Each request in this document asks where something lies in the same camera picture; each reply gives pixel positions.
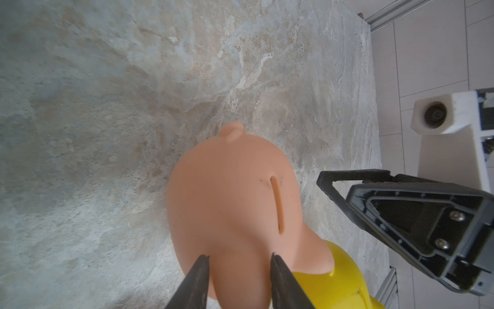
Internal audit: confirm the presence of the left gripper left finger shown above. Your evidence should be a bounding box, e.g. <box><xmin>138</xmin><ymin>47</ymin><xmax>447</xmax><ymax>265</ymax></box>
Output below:
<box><xmin>165</xmin><ymin>255</ymin><xmax>210</xmax><ymax>309</ymax></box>

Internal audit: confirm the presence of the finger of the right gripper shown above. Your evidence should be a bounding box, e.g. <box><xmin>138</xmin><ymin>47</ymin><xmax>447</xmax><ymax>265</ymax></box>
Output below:
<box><xmin>347</xmin><ymin>183</ymin><xmax>493</xmax><ymax>296</ymax></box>
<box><xmin>316</xmin><ymin>169</ymin><xmax>436</xmax><ymax>232</ymax></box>

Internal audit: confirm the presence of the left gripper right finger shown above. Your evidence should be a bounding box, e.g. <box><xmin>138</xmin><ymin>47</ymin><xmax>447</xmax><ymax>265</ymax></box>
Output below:
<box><xmin>270</xmin><ymin>253</ymin><xmax>315</xmax><ymax>309</ymax></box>

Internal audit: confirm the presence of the pink piggy bank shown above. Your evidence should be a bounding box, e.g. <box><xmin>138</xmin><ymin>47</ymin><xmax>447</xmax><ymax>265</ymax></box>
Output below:
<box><xmin>166</xmin><ymin>122</ymin><xmax>334</xmax><ymax>308</ymax></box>

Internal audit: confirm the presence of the yellow piggy bank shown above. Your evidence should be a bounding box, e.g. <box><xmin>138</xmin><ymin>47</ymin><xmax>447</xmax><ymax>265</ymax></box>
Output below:
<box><xmin>293</xmin><ymin>241</ymin><xmax>384</xmax><ymax>309</ymax></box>

